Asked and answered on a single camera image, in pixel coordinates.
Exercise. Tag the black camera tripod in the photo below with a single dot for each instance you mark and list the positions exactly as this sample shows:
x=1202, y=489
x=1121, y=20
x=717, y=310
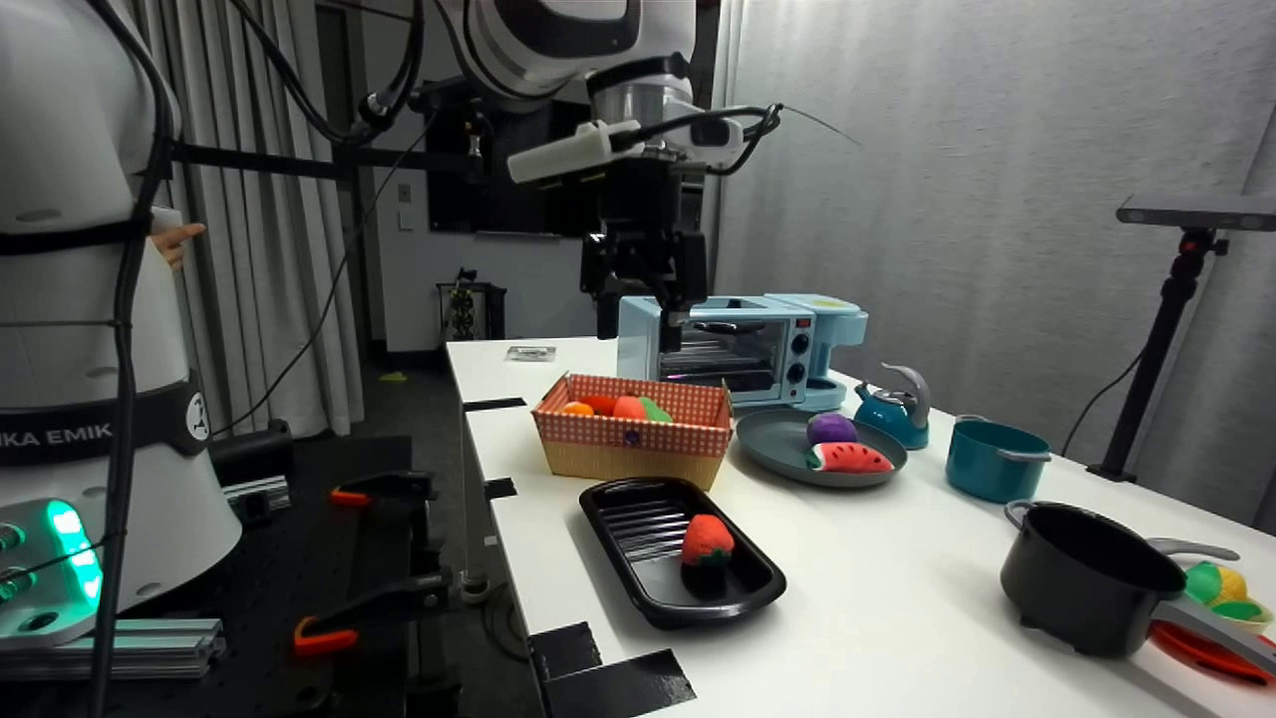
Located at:
x=1168, y=320

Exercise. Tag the black toy cooking pot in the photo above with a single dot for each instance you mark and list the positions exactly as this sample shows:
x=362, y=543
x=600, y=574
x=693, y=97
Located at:
x=1083, y=585

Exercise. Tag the grey toy plate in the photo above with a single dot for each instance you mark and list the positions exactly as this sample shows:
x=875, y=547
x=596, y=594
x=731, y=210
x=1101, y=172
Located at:
x=783, y=452

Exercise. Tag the black plastic tray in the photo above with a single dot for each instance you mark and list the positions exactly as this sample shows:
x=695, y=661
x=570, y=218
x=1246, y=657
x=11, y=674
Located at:
x=639, y=558

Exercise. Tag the small black background stand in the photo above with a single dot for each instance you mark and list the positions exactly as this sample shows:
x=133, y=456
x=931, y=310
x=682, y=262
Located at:
x=472, y=305

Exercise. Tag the black metal stand frame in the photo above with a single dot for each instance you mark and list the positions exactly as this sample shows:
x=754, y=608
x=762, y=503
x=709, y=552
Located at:
x=372, y=558

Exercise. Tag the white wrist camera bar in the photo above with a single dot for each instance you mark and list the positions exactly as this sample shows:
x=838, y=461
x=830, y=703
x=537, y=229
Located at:
x=558, y=153

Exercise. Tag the red checkered cardboard box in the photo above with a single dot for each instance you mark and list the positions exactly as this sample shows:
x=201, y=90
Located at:
x=633, y=449

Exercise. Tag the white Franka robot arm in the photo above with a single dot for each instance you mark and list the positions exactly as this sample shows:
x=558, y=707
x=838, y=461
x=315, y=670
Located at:
x=65, y=145

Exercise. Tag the green yellow toy pieces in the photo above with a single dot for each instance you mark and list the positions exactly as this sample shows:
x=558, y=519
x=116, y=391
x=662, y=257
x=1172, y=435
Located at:
x=1216, y=585

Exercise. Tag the purple plush vegetable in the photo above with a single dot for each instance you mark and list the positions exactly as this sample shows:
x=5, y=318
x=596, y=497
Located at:
x=836, y=430

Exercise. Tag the teal toy kettle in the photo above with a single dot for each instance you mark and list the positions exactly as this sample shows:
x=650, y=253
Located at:
x=896, y=418

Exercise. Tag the watermelon slice plush toy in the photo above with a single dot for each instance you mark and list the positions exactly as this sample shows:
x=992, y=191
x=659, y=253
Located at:
x=853, y=461

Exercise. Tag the grey curtain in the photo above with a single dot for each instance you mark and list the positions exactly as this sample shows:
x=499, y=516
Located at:
x=984, y=172
x=262, y=305

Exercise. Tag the aluminium profile bar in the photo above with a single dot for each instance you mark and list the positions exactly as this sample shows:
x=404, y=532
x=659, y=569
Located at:
x=121, y=652

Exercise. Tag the red plush tomato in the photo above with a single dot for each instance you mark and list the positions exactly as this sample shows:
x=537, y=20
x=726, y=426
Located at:
x=626, y=406

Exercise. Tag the large black table bracket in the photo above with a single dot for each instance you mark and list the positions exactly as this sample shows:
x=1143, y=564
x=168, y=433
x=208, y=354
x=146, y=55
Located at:
x=614, y=679

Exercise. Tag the small black table bracket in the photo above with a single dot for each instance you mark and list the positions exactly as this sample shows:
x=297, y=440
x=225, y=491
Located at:
x=499, y=489
x=491, y=406

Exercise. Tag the black wall monitor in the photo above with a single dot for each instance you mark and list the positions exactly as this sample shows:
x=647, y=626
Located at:
x=491, y=162

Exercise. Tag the orange plush vegetable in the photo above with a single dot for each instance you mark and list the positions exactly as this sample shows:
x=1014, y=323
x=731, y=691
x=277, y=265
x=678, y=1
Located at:
x=576, y=408

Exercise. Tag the red strawberry plush toy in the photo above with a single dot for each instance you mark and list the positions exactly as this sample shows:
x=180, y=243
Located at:
x=709, y=537

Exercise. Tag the teal toy saucepan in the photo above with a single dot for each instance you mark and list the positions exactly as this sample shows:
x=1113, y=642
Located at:
x=993, y=465

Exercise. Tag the green plush vegetable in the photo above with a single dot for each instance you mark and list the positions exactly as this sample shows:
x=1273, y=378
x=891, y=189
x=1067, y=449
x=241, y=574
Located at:
x=659, y=414

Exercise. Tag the operator hand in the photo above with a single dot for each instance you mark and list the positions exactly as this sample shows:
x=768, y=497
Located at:
x=180, y=241

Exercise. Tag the light blue toy toaster oven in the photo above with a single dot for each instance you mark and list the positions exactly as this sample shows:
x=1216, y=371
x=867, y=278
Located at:
x=762, y=339

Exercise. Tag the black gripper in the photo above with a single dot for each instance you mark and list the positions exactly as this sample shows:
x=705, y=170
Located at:
x=647, y=221

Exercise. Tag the small grey flat object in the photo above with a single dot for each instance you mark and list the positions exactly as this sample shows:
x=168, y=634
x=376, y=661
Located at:
x=532, y=354

